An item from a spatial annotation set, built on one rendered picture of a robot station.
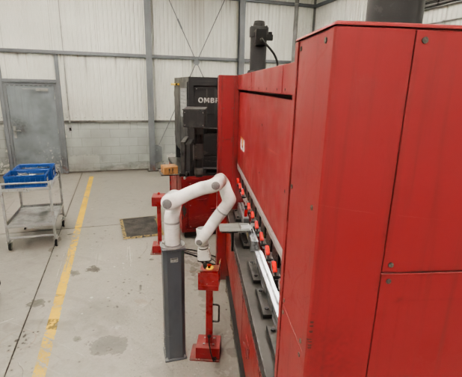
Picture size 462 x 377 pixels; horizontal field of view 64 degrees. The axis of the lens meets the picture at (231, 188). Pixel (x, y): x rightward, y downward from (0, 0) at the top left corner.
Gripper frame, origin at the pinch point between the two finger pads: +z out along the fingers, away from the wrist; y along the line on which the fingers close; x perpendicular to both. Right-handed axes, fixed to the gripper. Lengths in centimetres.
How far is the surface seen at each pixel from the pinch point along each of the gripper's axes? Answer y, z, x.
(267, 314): -46, -2, 67
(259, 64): -50, -151, -101
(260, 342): -42, 1, 89
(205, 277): -0.1, 7.1, 4.7
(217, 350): -4, 75, 3
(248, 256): -33.5, -0.1, -14.6
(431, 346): -80, -76, 189
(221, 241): 1, 36, -129
